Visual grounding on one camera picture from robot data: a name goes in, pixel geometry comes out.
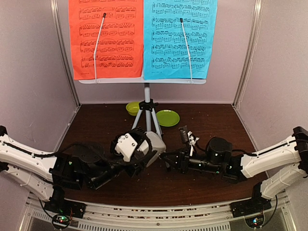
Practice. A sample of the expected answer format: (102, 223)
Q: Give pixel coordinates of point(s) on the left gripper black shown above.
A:
(135, 167)

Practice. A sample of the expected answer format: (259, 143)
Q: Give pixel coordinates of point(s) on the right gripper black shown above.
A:
(182, 163)

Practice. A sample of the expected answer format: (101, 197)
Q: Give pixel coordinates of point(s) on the grey metronome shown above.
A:
(157, 145)

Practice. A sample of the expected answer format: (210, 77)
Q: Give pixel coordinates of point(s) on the white perforated music stand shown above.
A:
(149, 96)

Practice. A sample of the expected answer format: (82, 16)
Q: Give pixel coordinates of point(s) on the blue sheet music paper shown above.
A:
(178, 38)

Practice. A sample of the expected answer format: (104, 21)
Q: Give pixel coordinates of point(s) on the red sheet music paper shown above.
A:
(106, 38)

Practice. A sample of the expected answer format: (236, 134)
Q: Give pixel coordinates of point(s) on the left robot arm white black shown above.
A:
(47, 174)

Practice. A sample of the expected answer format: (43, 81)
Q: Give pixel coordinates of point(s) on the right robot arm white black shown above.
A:
(235, 165)

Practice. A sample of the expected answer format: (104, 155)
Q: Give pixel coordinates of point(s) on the green plastic plate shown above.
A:
(168, 118)

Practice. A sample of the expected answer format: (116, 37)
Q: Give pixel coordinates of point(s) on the green plastic bowl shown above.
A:
(133, 108)

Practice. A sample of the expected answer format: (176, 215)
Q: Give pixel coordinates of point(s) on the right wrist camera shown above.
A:
(188, 138)

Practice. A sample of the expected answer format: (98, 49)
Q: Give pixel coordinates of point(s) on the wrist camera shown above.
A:
(188, 138)
(130, 146)

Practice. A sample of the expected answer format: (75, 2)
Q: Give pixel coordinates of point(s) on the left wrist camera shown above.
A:
(130, 146)

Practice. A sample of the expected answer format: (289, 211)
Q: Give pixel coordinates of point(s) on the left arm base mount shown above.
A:
(62, 215)

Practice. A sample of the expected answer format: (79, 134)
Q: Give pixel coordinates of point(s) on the aluminium front rail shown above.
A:
(203, 217)

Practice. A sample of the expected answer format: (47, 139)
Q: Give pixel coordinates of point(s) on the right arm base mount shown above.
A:
(252, 211)

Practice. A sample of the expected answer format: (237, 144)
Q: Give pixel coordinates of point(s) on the left aluminium frame post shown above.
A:
(65, 61)

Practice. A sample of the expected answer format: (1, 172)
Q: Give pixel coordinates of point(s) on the aluminium frame post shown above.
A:
(248, 61)
(65, 61)

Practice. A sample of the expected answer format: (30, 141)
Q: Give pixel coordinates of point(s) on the right aluminium frame post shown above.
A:
(248, 61)

